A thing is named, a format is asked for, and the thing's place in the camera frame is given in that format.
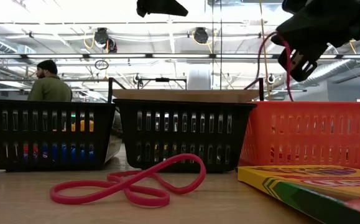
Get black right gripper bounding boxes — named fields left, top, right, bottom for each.
left=274, top=0, right=359, bottom=83

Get red rubber band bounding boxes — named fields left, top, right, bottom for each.
left=49, top=152, right=207, bottom=208
left=256, top=30, right=295, bottom=103

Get orange coil keychain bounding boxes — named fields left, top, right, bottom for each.
left=22, top=143, right=39, bottom=160

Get orange plastic basket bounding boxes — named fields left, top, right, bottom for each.
left=238, top=101, right=360, bottom=170

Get long ceiling light bar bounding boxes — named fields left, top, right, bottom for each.
left=0, top=53, right=360, bottom=60

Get white building column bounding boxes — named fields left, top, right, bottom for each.
left=187, top=67, right=211, bottom=91

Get wooden riser shelf black legs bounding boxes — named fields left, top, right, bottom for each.
left=107, top=77, right=265, bottom=103

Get black plastic basket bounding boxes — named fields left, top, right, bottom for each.
left=0, top=98, right=123, bottom=172
left=113, top=98, right=257, bottom=174

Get Crayola crayon box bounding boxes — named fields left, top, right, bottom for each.
left=237, top=164, right=360, bottom=224

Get person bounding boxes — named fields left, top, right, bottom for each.
left=27, top=59, right=73, bottom=103

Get yellow hanging cable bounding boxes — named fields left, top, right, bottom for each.
left=259, top=0, right=272, bottom=100

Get black ceiling cable reel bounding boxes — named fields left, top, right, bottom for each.
left=93, top=27, right=118, bottom=54
left=193, top=27, right=210, bottom=44

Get distant black metal frame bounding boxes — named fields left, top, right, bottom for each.
left=137, top=77, right=188, bottom=91

